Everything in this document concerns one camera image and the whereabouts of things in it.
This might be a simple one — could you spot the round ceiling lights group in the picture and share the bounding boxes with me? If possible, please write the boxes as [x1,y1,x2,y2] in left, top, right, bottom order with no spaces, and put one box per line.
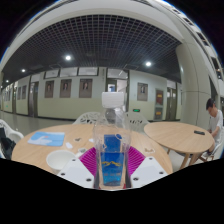
[19,54,153,84]

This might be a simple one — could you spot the black bag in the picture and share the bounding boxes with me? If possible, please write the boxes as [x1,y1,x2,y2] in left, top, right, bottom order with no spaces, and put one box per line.
[0,127,17,160]

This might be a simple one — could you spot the white cup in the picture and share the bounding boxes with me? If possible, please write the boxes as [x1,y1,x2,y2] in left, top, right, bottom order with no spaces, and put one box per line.
[45,149,78,175]

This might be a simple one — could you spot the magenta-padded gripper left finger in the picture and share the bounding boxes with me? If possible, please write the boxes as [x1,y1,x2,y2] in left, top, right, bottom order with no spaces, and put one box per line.
[57,147,100,190]

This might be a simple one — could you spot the person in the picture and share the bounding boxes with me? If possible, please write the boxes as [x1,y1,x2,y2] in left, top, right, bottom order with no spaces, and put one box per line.
[204,98,224,158]

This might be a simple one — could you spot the round wooden side table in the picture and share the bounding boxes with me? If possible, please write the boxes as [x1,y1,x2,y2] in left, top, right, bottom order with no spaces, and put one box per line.
[143,121,216,171]

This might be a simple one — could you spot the framed wall portraits group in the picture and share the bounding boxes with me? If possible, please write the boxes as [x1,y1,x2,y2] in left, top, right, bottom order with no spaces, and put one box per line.
[17,78,149,102]

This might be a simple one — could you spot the light blue mouse pad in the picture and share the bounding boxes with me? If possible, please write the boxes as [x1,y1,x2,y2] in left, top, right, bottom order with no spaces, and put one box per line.
[27,131,66,148]

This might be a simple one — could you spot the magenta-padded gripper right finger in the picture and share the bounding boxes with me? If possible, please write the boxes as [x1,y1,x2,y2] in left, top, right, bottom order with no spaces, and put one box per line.
[126,145,169,190]

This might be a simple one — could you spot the clear blue-labelled water bottle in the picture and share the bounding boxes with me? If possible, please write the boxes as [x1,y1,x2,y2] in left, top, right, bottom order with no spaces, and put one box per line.
[92,91,132,191]

